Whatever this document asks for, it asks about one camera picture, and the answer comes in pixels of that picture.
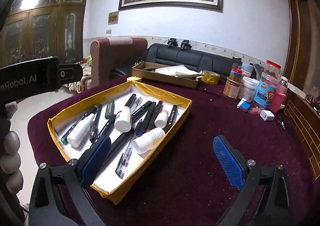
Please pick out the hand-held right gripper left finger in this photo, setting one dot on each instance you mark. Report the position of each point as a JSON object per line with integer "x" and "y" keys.
{"x": 96, "y": 158}

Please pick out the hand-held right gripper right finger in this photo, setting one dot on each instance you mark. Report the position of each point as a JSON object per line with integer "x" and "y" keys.
{"x": 227, "y": 161}

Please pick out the yellow cardboard box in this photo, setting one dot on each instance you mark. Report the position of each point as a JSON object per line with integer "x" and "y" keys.
{"x": 107, "y": 173}

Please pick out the clear gel pen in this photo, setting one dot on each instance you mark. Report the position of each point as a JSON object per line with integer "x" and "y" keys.
{"x": 125, "y": 158}

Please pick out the long white squeeze bottle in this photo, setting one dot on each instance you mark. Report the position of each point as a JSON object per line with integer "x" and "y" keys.
{"x": 77, "y": 133}

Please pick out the dark pen with silver clip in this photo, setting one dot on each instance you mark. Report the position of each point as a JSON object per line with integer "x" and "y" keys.
{"x": 96, "y": 122}

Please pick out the green-capped black marker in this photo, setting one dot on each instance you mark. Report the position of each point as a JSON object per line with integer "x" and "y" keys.
{"x": 86, "y": 116}

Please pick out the round white plastic bottle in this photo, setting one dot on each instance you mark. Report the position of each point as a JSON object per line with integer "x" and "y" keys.
{"x": 123, "y": 123}

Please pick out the large white pill bottle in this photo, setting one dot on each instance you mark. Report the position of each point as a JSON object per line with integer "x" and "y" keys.
{"x": 147, "y": 141}

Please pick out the pile of markers and pens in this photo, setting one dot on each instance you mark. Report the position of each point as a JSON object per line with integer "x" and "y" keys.
{"x": 150, "y": 113}

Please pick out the small white red-capped bottle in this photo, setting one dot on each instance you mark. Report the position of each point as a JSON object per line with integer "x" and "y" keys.
{"x": 160, "y": 119}

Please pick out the person's left hand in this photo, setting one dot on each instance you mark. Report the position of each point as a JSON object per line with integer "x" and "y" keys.
{"x": 12, "y": 146}

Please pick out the purple velvet tablecloth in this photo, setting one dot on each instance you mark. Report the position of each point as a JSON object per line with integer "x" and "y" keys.
{"x": 200, "y": 121}

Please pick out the wooden glass-door cabinet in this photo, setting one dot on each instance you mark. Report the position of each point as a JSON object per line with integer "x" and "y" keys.
{"x": 42, "y": 28}

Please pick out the floral blanket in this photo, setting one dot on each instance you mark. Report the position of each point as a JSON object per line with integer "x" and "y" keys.
{"x": 82, "y": 76}

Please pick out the blue and white tube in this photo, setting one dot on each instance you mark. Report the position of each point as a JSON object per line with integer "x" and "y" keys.
{"x": 245, "y": 106}

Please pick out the white charger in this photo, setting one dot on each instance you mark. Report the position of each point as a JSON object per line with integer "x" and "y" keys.
{"x": 267, "y": 115}

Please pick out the orange canister with colourful lids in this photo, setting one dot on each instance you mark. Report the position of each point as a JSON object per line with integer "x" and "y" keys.
{"x": 231, "y": 88}

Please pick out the white plastic jar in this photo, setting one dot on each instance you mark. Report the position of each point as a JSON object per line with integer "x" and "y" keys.
{"x": 248, "y": 91}

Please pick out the blue cartoon canister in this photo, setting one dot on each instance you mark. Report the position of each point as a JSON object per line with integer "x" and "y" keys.
{"x": 266, "y": 93}

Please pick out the pink bottle with knitted sleeve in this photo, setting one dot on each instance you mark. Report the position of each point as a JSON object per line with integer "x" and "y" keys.
{"x": 277, "y": 101}

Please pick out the gold tape roll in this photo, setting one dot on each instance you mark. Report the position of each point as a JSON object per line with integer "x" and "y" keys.
{"x": 210, "y": 80}

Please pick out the wooden brick-pattern counter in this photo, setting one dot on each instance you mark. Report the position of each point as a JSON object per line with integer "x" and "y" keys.
{"x": 305, "y": 126}

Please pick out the brown armchair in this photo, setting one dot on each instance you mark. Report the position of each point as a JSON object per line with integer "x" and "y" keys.
{"x": 117, "y": 58}

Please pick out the white cup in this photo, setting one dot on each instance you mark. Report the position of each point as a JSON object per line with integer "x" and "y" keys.
{"x": 247, "y": 68}

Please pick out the white flat box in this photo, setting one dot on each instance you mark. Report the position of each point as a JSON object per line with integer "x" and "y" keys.
{"x": 296, "y": 88}

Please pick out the black leather sofa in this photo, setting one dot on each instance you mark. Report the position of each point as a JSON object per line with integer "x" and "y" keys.
{"x": 205, "y": 61}

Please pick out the brown cardboard box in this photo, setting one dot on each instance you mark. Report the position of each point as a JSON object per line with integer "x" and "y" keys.
{"x": 162, "y": 78}

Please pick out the heap of assorted clutter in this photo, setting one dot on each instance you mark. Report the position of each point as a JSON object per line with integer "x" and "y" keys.
{"x": 315, "y": 102}

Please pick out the red-lidded clear jar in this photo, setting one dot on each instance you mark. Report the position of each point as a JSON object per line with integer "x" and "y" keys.
{"x": 273, "y": 66}

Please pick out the white papers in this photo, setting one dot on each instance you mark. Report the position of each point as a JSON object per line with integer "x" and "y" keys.
{"x": 172, "y": 70}

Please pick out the black device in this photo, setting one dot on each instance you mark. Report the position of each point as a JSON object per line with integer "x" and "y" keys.
{"x": 172, "y": 42}
{"x": 186, "y": 45}

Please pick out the small yellow wall sign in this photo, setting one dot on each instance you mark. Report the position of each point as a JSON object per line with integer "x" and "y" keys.
{"x": 113, "y": 18}

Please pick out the wooden door frame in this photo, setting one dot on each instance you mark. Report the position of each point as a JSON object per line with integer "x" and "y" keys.
{"x": 293, "y": 28}

